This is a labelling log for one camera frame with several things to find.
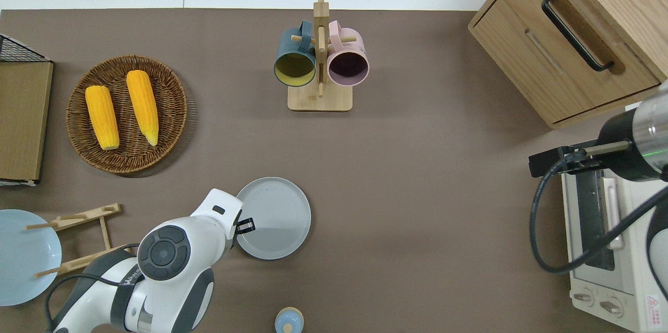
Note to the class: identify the wooden mug tree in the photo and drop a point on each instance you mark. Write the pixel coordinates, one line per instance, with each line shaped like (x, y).
(319, 99)

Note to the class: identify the wooden drawer cabinet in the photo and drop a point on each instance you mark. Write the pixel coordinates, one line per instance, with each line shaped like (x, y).
(522, 46)

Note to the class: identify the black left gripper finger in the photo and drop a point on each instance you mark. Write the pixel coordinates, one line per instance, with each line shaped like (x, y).
(245, 226)

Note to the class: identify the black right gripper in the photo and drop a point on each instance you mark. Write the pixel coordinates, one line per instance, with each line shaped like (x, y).
(621, 163)

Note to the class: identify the blue dome bell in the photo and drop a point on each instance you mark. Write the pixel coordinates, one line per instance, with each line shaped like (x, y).
(288, 322)

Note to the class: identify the brown wicker basket tray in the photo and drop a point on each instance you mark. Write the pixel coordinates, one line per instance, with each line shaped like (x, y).
(175, 108)

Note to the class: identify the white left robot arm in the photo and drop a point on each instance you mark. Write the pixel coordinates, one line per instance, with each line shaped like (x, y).
(172, 254)

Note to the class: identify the pink mug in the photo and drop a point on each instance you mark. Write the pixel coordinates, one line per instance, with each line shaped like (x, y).
(350, 46)

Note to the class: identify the short blunt yellow corn cob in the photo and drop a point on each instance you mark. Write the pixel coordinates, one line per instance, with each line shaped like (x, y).
(102, 116)

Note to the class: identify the wooden box shelf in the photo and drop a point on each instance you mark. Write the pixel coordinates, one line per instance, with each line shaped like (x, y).
(21, 119)

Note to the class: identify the right gripper brass rod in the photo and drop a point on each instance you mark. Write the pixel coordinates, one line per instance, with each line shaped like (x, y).
(608, 148)

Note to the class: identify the white toaster oven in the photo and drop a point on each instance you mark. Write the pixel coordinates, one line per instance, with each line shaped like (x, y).
(626, 291)

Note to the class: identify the wooden plate rack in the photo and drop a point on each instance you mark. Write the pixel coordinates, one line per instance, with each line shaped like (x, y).
(88, 214)

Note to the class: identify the light blue plate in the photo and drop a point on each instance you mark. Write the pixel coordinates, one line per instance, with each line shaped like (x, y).
(26, 265)

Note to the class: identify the brown table mat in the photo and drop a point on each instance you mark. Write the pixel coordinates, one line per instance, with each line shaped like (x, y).
(417, 192)

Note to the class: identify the dark blue mug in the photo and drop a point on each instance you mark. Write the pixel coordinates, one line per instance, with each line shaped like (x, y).
(292, 43)

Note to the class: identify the gray round plate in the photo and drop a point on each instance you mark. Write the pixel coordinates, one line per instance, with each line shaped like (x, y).
(276, 218)

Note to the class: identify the long pointed yellow corn cob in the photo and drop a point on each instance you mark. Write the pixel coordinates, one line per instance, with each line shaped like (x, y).
(142, 106)

